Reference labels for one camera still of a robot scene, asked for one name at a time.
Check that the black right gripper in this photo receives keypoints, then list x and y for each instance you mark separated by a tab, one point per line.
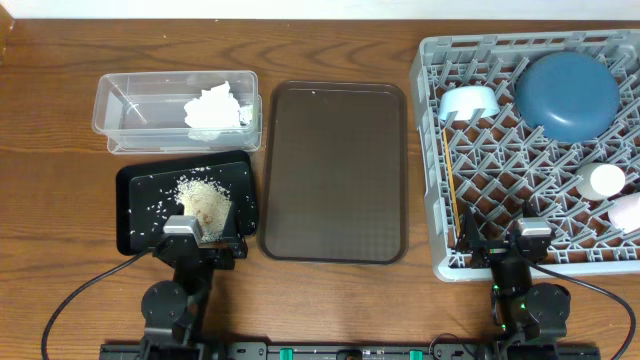
498	252

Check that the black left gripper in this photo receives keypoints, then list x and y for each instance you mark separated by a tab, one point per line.
234	250

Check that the rice grains pile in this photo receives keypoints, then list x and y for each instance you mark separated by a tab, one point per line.
209	202

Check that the wooden chopstick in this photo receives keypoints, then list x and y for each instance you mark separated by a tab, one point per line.
451	183

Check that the white tissue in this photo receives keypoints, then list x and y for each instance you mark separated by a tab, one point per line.
215	110

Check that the light blue bowl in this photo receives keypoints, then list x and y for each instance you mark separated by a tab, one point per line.
466	100

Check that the cream paper cup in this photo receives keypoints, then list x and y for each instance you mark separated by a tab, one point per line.
600	181

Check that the pink-lined paper cup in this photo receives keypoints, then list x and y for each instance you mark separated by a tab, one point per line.
625	214

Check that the dark blue plate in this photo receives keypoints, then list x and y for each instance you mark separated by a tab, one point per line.
571	96

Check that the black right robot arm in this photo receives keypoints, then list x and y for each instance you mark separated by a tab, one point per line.
532	315

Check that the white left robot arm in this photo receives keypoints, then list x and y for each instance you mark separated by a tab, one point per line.
174	309

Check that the grey dishwasher rack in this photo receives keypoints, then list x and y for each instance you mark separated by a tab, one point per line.
499	162

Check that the clear plastic waste bin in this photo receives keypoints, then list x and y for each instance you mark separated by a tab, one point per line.
143	112

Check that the black plastic tray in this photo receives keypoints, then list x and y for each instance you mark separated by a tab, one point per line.
146	194

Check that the brown serving tray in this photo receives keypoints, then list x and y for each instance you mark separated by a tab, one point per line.
336	174

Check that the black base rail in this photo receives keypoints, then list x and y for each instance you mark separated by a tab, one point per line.
262	351

